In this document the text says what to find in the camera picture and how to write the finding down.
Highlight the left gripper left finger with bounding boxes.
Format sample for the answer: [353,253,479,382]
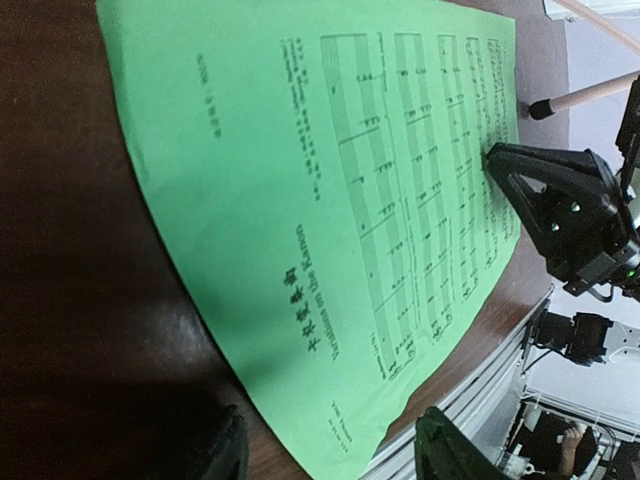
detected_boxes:
[197,404,249,480]

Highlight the pink music stand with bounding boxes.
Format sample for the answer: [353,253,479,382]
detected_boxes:
[529,0,640,121]

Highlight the green sheet music paper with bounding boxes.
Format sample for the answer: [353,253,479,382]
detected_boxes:
[96,1,521,479]

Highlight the aluminium front rail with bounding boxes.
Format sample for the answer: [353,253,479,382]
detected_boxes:
[363,280,553,479]

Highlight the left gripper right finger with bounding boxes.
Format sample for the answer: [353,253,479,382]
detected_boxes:
[414,406,495,480]

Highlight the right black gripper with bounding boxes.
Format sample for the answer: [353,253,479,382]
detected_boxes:
[486,78,639,300]

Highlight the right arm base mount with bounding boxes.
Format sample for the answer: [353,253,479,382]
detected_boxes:
[532,311,639,367]

